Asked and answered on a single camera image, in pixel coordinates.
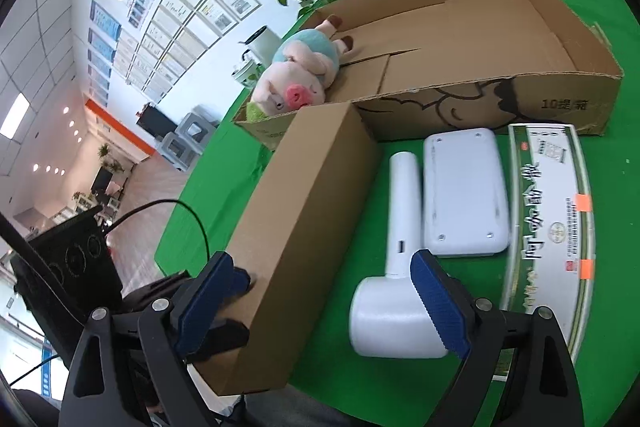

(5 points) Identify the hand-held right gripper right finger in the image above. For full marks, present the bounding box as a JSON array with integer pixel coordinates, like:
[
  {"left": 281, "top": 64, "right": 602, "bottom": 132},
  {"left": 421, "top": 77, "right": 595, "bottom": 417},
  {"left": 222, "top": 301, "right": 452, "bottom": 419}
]
[{"left": 409, "top": 248, "right": 583, "bottom": 427}]

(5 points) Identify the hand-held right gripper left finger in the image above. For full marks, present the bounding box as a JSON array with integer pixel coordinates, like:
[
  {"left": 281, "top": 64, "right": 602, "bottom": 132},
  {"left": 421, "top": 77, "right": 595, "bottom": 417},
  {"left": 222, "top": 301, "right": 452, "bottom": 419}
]
[{"left": 60, "top": 251, "right": 237, "bottom": 427}]

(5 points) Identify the white hair dryer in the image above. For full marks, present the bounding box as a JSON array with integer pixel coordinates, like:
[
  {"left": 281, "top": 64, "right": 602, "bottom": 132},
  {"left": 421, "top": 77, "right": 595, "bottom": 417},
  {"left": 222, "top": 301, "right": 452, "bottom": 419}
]
[{"left": 349, "top": 152, "right": 453, "bottom": 360}]

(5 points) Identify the brown cardboard insert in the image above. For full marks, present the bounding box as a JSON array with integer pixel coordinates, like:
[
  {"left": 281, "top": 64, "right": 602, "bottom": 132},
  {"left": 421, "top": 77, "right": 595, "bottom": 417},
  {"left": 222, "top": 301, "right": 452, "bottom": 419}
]
[{"left": 192, "top": 102, "right": 379, "bottom": 398}]

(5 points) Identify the white router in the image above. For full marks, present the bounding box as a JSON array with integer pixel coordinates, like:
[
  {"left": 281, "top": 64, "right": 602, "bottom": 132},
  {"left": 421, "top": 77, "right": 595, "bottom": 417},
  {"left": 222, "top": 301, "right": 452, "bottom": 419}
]
[{"left": 422, "top": 127, "right": 512, "bottom": 259}]

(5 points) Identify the green and white box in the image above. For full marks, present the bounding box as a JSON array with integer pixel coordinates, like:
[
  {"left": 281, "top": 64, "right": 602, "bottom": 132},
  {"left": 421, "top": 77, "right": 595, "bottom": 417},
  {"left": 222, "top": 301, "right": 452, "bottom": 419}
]
[{"left": 492, "top": 123, "right": 597, "bottom": 383}]

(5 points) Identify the large cardboard box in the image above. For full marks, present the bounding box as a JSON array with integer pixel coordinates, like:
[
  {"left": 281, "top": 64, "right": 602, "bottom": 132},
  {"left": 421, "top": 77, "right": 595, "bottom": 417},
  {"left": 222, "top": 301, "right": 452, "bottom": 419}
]
[{"left": 232, "top": 0, "right": 626, "bottom": 152}]

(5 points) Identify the green table cloth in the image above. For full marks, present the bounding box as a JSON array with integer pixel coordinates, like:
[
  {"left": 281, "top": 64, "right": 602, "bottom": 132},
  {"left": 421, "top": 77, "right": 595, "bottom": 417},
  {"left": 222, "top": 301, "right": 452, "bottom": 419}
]
[{"left": 154, "top": 0, "right": 640, "bottom": 427}]

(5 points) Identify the grey plastic stool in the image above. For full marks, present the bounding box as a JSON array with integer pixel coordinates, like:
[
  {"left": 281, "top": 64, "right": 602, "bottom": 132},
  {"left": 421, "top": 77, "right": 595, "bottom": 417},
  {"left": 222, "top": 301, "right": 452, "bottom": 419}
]
[
  {"left": 160, "top": 133, "right": 201, "bottom": 172},
  {"left": 178, "top": 107, "right": 221, "bottom": 145}
]

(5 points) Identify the ceiling light panel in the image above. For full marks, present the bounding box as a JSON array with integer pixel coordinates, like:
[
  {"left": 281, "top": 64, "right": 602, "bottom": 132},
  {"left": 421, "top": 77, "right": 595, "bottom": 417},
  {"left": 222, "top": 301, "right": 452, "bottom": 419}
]
[{"left": 0, "top": 92, "right": 32, "bottom": 138}]

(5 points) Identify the black monitor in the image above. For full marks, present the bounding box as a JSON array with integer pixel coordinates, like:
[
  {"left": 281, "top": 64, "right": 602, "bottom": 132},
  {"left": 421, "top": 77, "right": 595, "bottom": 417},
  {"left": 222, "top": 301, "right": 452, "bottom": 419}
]
[{"left": 136, "top": 103, "right": 179, "bottom": 141}]

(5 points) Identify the pink pig plush toy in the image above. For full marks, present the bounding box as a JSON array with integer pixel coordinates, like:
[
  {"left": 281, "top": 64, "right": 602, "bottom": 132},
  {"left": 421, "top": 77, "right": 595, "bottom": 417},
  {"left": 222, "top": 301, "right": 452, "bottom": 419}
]
[{"left": 245, "top": 14, "right": 356, "bottom": 124}]

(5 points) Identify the white cylindrical appliance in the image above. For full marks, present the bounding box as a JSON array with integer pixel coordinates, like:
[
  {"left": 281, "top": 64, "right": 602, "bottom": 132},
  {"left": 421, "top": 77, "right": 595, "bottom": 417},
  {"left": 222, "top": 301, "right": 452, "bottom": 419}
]
[{"left": 234, "top": 26, "right": 282, "bottom": 86}]

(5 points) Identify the black cable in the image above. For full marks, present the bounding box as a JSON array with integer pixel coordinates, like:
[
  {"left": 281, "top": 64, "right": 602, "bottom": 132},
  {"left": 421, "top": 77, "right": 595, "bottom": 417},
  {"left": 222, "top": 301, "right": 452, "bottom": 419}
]
[{"left": 102, "top": 199, "right": 212, "bottom": 279}]

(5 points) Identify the column of blue wall posters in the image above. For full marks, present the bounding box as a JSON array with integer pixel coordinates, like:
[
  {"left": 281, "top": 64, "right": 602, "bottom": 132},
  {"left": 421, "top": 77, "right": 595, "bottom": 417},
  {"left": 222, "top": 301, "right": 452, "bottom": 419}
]
[{"left": 87, "top": 0, "right": 123, "bottom": 105}]

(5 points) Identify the wall of framed certificates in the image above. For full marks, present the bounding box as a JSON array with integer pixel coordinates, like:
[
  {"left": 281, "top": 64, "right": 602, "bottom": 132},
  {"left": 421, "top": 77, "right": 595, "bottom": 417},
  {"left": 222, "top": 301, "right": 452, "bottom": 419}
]
[{"left": 117, "top": 0, "right": 262, "bottom": 104}]

